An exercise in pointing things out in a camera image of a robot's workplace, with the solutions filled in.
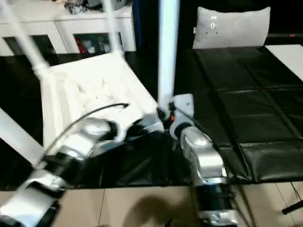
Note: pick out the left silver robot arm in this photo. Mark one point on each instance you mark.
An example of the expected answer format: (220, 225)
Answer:
(75, 142)

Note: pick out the white plastic table leg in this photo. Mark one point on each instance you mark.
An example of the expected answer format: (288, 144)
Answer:
(26, 40)
(113, 28)
(168, 52)
(19, 134)

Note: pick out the black floor stand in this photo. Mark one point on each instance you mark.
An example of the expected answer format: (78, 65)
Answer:
(292, 208)

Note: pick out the black flat monitor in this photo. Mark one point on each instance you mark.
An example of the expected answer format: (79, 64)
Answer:
(286, 39)

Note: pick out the black mat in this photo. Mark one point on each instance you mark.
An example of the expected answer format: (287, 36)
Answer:
(248, 94)

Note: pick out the red item behind glass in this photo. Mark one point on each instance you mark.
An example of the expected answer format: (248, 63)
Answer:
(80, 46)

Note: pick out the white plastic table top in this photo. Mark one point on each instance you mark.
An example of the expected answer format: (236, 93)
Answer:
(94, 82)

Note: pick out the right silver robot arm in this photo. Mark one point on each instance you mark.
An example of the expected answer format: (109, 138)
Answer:
(203, 151)

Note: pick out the white cabinet with glass doors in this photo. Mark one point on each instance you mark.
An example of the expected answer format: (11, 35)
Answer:
(59, 28)

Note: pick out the grey cushion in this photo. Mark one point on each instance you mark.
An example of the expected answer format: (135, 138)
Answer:
(232, 28)

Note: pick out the white flat board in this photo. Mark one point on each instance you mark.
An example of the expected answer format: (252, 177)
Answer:
(287, 59)

